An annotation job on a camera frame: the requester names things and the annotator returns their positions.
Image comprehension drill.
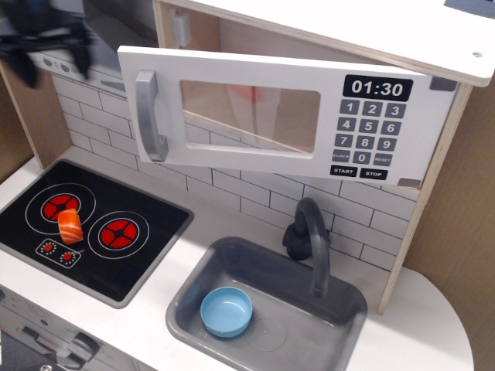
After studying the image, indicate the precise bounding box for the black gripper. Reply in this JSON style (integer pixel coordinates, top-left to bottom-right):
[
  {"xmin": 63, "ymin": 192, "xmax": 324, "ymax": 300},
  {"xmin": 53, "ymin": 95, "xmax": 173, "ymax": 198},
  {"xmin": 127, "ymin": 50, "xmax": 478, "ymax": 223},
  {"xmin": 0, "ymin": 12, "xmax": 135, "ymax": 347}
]
[{"xmin": 1, "ymin": 23, "xmax": 91, "ymax": 88}]

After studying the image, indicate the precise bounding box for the grey microwave door handle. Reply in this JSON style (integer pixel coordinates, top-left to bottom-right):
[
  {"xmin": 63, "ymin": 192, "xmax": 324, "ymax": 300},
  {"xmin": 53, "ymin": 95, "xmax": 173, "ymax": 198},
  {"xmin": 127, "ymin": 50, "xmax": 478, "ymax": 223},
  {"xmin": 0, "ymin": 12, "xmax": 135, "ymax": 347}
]
[{"xmin": 135, "ymin": 70, "xmax": 169, "ymax": 163}]

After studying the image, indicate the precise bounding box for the white toy microwave door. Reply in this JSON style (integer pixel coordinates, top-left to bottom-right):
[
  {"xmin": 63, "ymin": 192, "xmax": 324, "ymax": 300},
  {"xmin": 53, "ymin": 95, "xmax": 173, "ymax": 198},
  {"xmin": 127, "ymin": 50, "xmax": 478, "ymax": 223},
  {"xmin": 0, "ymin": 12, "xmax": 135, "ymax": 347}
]
[{"xmin": 118, "ymin": 46, "xmax": 457, "ymax": 188}]

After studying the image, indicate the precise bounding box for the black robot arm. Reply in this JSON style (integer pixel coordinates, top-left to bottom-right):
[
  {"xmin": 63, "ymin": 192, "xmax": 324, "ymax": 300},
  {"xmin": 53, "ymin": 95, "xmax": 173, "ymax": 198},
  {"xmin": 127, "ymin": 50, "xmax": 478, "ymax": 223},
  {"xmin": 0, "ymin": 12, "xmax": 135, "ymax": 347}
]
[{"xmin": 1, "ymin": 1, "xmax": 92, "ymax": 88}]

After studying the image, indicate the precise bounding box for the white wooden microwave cabinet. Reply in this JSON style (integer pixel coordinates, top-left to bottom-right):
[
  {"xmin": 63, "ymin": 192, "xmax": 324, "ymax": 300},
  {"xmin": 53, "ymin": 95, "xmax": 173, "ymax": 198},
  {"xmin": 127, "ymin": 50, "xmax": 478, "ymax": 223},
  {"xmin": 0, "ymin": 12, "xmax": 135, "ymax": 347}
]
[{"xmin": 152, "ymin": 0, "xmax": 495, "ymax": 315}]

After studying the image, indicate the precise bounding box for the grey range hood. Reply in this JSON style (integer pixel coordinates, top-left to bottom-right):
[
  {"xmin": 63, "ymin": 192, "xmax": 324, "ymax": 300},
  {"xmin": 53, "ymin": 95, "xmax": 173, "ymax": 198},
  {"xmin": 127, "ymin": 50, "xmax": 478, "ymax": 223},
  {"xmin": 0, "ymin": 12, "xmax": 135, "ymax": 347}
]
[{"xmin": 0, "ymin": 0, "xmax": 159, "ymax": 94}]

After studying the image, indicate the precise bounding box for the orange salmon sushi toy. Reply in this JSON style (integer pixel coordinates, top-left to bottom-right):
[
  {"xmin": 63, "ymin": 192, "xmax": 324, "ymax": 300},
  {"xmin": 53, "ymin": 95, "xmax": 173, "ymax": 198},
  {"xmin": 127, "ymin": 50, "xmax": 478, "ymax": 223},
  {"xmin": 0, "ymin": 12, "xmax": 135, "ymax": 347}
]
[{"xmin": 57, "ymin": 209, "xmax": 84, "ymax": 244}]

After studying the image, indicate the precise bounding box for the black toy stovetop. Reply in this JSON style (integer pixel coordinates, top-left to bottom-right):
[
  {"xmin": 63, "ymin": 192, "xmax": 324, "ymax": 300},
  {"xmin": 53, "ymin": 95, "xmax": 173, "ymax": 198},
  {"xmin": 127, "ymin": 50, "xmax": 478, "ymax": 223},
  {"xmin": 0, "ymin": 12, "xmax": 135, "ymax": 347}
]
[{"xmin": 1, "ymin": 160, "xmax": 193, "ymax": 308}]

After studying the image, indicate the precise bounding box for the light blue bowl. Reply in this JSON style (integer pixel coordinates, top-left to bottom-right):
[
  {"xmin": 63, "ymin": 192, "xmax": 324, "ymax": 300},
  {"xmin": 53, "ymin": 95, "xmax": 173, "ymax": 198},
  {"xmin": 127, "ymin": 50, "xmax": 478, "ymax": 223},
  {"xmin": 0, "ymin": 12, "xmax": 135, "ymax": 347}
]
[{"xmin": 200, "ymin": 287, "xmax": 253, "ymax": 339}]

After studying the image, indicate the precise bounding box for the dark grey toy faucet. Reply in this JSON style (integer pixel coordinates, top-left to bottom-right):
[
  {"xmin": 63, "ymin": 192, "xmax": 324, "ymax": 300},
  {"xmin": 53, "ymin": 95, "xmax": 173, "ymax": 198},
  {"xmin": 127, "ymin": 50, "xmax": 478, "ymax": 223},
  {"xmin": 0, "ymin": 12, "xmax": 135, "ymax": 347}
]
[{"xmin": 282, "ymin": 198, "xmax": 330, "ymax": 298}]

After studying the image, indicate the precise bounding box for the grey oven door handle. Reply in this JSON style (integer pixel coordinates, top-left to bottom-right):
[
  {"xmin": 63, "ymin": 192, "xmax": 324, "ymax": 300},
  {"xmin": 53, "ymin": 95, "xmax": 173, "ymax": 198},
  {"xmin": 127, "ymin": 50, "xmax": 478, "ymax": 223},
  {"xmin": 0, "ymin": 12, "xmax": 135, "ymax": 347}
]
[{"xmin": 17, "ymin": 326, "xmax": 100, "ymax": 370}]

